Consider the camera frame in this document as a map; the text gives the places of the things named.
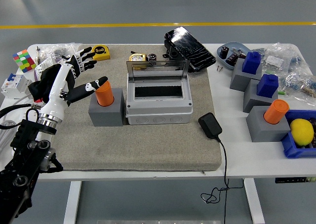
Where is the black adapter cord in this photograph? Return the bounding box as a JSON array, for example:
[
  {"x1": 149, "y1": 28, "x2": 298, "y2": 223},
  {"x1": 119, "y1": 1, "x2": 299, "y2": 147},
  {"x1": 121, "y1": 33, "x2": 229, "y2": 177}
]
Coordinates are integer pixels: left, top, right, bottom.
[{"x1": 200, "y1": 136, "x2": 245, "y2": 224}]

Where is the clear bag with white label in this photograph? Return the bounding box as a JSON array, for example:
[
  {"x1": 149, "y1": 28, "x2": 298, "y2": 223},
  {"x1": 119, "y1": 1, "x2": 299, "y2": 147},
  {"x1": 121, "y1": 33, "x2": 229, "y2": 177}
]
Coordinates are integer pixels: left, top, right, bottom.
[{"x1": 251, "y1": 42, "x2": 303, "y2": 73}]

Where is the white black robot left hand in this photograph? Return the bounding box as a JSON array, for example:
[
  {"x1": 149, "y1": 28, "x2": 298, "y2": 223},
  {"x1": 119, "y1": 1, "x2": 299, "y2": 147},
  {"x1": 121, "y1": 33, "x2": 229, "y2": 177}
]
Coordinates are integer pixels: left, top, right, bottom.
[{"x1": 40, "y1": 46, "x2": 109, "y2": 124}]

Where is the orange cylinder battery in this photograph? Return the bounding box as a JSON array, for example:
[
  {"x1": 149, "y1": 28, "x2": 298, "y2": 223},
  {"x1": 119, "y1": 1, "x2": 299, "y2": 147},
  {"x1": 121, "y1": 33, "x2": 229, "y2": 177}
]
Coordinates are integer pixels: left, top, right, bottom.
[
  {"x1": 95, "y1": 81, "x2": 115, "y2": 108},
  {"x1": 263, "y1": 99, "x2": 290, "y2": 125}
]

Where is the blue-grey oval dish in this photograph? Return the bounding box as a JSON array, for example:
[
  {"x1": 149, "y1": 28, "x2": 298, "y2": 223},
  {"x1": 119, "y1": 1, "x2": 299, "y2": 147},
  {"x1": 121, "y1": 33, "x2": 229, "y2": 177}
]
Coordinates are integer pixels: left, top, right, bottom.
[{"x1": 216, "y1": 41, "x2": 252, "y2": 70}]

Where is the coiled white cable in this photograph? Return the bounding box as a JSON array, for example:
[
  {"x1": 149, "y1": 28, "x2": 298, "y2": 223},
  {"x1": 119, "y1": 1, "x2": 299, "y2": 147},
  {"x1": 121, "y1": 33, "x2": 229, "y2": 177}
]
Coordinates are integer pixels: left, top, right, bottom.
[{"x1": 0, "y1": 120, "x2": 19, "y2": 158}]

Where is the white circuit breaker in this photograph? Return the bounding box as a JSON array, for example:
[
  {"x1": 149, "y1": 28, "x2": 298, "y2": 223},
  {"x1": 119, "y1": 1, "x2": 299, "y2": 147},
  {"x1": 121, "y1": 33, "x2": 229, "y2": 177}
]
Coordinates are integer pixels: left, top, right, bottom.
[{"x1": 0, "y1": 73, "x2": 33, "y2": 100}]

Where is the small metal piece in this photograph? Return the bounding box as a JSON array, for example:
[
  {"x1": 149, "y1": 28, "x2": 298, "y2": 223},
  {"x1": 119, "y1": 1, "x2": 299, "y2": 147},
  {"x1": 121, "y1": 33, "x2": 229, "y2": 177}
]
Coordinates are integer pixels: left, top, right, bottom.
[{"x1": 231, "y1": 47, "x2": 247, "y2": 59}]

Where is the grey block with round hole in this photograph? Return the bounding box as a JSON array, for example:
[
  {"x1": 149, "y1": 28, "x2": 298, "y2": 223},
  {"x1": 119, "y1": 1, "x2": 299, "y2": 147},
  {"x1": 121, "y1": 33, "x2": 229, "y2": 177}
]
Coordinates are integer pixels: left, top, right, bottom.
[{"x1": 88, "y1": 88, "x2": 124, "y2": 127}]

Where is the clear bag of resistors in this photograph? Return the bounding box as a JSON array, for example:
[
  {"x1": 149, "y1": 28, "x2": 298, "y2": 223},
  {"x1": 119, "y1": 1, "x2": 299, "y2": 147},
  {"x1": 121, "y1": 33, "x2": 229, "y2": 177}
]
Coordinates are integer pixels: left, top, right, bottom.
[{"x1": 278, "y1": 68, "x2": 316, "y2": 106}]

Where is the blue square battery block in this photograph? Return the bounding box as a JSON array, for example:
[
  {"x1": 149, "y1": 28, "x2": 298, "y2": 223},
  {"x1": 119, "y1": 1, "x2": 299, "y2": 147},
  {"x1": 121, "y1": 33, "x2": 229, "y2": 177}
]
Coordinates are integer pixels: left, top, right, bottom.
[
  {"x1": 256, "y1": 73, "x2": 279, "y2": 98},
  {"x1": 241, "y1": 51, "x2": 262, "y2": 74}
]

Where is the grey round cable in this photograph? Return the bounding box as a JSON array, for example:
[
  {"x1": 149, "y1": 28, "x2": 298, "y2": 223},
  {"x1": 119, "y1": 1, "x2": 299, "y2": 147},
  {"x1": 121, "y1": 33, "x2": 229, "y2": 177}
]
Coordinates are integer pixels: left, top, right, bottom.
[{"x1": 0, "y1": 95, "x2": 33, "y2": 112}]

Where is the yellow round-faced tape measure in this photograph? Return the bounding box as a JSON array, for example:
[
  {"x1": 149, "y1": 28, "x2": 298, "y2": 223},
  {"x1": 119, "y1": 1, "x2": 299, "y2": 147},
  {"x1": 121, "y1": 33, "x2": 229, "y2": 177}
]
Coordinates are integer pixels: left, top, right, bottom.
[{"x1": 128, "y1": 52, "x2": 148, "y2": 62}]

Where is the clear bag of small parts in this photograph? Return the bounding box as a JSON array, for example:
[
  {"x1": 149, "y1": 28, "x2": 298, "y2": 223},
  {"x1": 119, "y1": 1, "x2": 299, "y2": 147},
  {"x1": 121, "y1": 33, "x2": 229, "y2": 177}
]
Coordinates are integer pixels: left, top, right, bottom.
[{"x1": 37, "y1": 43, "x2": 82, "y2": 61}]

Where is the dark brown capacitor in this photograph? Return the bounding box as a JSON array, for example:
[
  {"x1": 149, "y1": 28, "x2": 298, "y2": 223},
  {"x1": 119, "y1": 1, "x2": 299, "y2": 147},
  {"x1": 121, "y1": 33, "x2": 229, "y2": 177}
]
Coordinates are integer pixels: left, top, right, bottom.
[{"x1": 226, "y1": 52, "x2": 239, "y2": 64}]

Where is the black power adapter plug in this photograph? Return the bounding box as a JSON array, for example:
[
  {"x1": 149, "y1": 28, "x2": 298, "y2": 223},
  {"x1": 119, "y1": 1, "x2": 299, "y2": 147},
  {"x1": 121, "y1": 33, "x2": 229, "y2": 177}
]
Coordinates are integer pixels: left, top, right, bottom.
[{"x1": 198, "y1": 112, "x2": 223, "y2": 139}]

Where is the grey electrical junction box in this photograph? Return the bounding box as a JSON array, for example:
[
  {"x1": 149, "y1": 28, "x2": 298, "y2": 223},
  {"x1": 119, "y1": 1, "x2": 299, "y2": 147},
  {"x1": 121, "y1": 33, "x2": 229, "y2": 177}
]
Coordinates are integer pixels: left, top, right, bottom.
[{"x1": 125, "y1": 73, "x2": 193, "y2": 125}]

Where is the grey holder block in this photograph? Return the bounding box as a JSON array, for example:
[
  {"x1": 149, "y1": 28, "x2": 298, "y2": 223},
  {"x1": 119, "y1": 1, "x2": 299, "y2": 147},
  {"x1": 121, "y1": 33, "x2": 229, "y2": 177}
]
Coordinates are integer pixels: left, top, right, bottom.
[
  {"x1": 243, "y1": 78, "x2": 279, "y2": 113},
  {"x1": 246, "y1": 105, "x2": 291, "y2": 142},
  {"x1": 229, "y1": 57, "x2": 263, "y2": 91}
]

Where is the yellow square tape measure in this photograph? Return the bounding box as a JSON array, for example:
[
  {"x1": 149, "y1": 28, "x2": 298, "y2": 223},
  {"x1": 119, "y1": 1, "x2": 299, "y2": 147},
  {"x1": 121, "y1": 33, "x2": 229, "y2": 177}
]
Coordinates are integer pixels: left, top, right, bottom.
[{"x1": 91, "y1": 45, "x2": 111, "y2": 61}]

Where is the yellow lemon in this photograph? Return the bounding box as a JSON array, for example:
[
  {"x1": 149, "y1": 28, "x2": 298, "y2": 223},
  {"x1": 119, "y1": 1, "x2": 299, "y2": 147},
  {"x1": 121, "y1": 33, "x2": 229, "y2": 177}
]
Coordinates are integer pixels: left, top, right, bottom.
[{"x1": 289, "y1": 118, "x2": 315, "y2": 146}]

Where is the smoky transparent box lid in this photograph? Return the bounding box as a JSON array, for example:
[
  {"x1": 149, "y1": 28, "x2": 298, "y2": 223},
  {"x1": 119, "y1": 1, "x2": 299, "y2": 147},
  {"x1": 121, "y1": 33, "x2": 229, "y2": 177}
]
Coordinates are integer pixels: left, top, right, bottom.
[{"x1": 126, "y1": 60, "x2": 191, "y2": 83}]

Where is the white table leg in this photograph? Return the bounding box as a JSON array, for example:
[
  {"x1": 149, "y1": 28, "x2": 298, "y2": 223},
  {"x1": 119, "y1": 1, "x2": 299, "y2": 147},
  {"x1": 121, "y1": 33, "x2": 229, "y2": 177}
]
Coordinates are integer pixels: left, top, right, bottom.
[
  {"x1": 243, "y1": 179, "x2": 266, "y2": 224},
  {"x1": 63, "y1": 181, "x2": 82, "y2": 224}
]

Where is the blue plastic bin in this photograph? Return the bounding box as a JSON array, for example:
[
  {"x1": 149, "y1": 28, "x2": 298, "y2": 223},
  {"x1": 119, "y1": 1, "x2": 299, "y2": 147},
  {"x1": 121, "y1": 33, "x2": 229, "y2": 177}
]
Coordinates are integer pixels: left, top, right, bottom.
[{"x1": 280, "y1": 109, "x2": 316, "y2": 159}]

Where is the grey-brown mat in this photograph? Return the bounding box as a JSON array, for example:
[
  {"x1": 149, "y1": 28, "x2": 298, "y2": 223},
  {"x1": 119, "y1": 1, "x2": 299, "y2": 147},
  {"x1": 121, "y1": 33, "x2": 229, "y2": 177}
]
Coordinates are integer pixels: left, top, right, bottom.
[{"x1": 53, "y1": 45, "x2": 222, "y2": 172}]

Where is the colourful puzzle cube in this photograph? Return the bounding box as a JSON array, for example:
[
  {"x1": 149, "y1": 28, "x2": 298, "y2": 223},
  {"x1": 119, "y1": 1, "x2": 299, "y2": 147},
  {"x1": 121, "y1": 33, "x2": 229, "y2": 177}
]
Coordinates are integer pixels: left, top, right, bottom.
[{"x1": 12, "y1": 49, "x2": 37, "y2": 74}]

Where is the white labelled package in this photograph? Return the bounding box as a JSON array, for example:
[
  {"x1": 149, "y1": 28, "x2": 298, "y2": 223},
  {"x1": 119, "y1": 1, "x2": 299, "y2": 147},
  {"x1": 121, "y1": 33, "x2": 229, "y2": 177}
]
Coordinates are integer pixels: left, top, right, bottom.
[{"x1": 34, "y1": 55, "x2": 62, "y2": 81}]

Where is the black table control panel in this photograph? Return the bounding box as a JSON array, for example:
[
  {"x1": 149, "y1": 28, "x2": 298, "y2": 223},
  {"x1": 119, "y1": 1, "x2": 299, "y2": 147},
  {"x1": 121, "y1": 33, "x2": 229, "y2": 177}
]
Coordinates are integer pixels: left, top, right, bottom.
[{"x1": 275, "y1": 176, "x2": 316, "y2": 184}]

